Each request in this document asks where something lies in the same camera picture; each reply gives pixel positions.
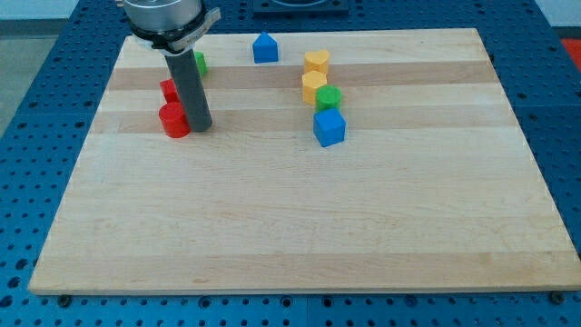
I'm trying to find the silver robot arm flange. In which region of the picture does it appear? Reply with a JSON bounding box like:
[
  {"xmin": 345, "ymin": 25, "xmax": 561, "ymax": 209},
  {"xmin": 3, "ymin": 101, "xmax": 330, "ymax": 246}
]
[{"xmin": 122, "ymin": 0, "xmax": 222, "ymax": 56}]

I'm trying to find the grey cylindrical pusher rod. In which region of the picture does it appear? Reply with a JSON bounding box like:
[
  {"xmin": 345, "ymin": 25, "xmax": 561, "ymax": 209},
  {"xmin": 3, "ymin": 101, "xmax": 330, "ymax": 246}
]
[{"xmin": 165, "ymin": 50, "xmax": 212, "ymax": 133}]

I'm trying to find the yellow heart block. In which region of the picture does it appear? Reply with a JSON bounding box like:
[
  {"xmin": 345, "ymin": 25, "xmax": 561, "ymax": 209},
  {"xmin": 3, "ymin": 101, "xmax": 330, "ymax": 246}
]
[{"xmin": 303, "ymin": 49, "xmax": 330, "ymax": 74}]

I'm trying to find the red block behind rod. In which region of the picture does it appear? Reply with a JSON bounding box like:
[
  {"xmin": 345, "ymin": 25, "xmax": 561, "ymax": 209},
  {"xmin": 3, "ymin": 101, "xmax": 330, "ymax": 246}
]
[{"xmin": 159, "ymin": 78, "xmax": 180, "ymax": 103}]

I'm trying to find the red cylinder block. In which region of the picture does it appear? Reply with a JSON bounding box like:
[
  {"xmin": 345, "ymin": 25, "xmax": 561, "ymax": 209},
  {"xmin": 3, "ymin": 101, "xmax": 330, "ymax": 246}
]
[{"xmin": 158, "ymin": 102, "xmax": 191, "ymax": 138}]

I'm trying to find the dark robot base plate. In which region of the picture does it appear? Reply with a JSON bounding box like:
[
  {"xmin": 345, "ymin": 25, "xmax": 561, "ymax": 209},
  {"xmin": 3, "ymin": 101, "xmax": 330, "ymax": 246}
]
[{"xmin": 251, "ymin": 0, "xmax": 350, "ymax": 14}]

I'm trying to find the blue house-shaped block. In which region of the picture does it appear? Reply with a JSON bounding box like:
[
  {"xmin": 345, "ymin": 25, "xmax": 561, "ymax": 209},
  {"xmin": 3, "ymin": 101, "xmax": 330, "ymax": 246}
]
[{"xmin": 252, "ymin": 32, "xmax": 279, "ymax": 64}]

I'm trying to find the wooden board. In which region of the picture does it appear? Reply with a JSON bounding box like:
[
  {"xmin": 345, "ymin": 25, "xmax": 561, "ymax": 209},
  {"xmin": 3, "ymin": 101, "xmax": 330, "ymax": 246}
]
[{"xmin": 29, "ymin": 28, "xmax": 580, "ymax": 295}]

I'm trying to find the yellow hexagon block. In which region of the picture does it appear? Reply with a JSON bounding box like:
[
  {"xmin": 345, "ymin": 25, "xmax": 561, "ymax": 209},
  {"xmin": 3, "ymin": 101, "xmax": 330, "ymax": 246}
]
[{"xmin": 301, "ymin": 71, "xmax": 328, "ymax": 104}]

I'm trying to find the green block behind rod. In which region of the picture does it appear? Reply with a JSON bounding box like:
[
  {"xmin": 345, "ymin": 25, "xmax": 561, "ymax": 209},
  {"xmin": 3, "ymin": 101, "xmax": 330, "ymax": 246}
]
[{"xmin": 194, "ymin": 51, "xmax": 208, "ymax": 77}]

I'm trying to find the blue cube block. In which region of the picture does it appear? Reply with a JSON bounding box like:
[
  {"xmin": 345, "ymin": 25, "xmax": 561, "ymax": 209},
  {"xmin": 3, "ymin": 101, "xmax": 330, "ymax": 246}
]
[{"xmin": 313, "ymin": 108, "xmax": 347, "ymax": 147}]

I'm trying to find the green cylinder block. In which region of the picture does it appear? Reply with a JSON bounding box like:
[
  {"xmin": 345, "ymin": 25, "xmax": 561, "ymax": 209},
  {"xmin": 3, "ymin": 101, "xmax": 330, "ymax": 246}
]
[{"xmin": 315, "ymin": 84, "xmax": 342, "ymax": 113}]

